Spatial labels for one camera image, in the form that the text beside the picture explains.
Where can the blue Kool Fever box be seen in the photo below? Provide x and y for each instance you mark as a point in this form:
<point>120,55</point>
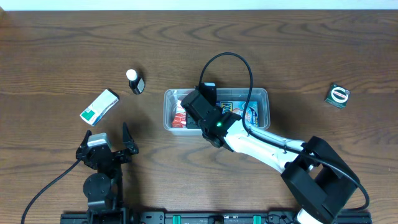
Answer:
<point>252,115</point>

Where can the dark bottle white cap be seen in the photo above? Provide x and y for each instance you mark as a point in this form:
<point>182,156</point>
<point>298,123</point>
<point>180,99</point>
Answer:
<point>136,82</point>

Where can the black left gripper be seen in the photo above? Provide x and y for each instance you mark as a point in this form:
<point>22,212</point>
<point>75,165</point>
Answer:
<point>109,155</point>

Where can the clear plastic container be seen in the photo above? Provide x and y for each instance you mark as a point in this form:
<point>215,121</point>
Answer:
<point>233,100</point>

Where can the green Zam-Buk box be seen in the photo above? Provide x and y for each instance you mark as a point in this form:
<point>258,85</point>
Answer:
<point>337,96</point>

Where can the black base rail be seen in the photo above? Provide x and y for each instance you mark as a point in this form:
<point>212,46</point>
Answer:
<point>153,217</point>

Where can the white green Panadol box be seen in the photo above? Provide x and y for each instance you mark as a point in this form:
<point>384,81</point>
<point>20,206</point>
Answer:
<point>99,107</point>

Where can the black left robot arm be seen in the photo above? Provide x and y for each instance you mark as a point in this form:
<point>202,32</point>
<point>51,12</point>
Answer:
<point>104,189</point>

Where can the red Panadol ActiFast box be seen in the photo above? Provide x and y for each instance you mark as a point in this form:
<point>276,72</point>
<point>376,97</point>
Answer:
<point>180,118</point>

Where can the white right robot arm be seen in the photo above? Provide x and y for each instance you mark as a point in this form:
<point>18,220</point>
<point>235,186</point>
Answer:
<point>316,175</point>

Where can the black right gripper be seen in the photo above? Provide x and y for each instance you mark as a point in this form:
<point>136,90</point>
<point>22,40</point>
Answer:
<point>191,101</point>

